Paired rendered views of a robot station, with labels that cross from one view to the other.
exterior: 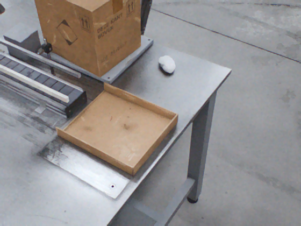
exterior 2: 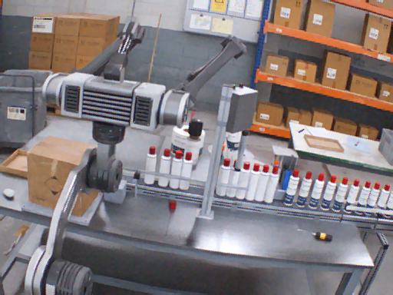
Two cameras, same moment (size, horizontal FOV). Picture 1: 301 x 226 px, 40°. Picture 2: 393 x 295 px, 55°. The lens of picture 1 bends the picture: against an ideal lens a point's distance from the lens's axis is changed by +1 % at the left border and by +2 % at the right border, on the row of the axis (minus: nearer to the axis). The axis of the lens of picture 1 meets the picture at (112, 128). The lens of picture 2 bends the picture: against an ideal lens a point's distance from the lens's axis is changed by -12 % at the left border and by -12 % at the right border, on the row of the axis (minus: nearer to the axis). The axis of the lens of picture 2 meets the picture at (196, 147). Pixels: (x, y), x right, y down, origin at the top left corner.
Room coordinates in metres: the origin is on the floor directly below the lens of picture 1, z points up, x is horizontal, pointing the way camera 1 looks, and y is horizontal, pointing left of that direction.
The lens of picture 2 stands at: (3.06, -0.61, 1.92)
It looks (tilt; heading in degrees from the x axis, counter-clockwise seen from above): 22 degrees down; 140
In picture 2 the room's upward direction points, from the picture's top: 9 degrees clockwise
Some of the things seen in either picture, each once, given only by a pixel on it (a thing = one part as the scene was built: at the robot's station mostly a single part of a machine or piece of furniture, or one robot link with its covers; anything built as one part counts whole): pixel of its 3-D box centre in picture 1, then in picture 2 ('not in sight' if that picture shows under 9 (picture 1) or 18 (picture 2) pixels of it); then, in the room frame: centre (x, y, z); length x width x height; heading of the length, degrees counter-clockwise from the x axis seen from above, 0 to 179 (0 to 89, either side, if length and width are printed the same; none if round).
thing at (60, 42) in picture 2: not in sight; (72, 62); (-2.45, 1.53, 0.70); 1.20 x 0.82 x 1.39; 51
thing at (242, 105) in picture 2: not in sight; (237, 108); (1.68, 0.77, 1.38); 0.17 x 0.10 x 0.19; 105
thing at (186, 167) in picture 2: not in sight; (186, 170); (1.49, 0.68, 0.98); 0.05 x 0.05 x 0.20
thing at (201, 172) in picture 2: not in sight; (222, 165); (1.29, 1.13, 0.86); 0.80 x 0.67 x 0.05; 50
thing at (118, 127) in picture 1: (117, 124); (30, 164); (0.90, -0.02, 0.85); 0.30 x 0.26 x 0.04; 50
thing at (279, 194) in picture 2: not in sight; (279, 174); (1.75, 1.13, 1.01); 0.14 x 0.13 x 0.26; 50
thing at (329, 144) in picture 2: not in sight; (324, 143); (1.19, 2.41, 0.82); 0.34 x 0.24 x 0.03; 51
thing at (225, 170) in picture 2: not in sight; (223, 177); (1.62, 0.83, 0.98); 0.05 x 0.05 x 0.20
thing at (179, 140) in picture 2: not in sight; (187, 141); (1.09, 0.98, 0.95); 0.20 x 0.20 x 0.14
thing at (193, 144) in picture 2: not in sight; (193, 144); (1.28, 0.87, 1.03); 0.09 x 0.09 x 0.30
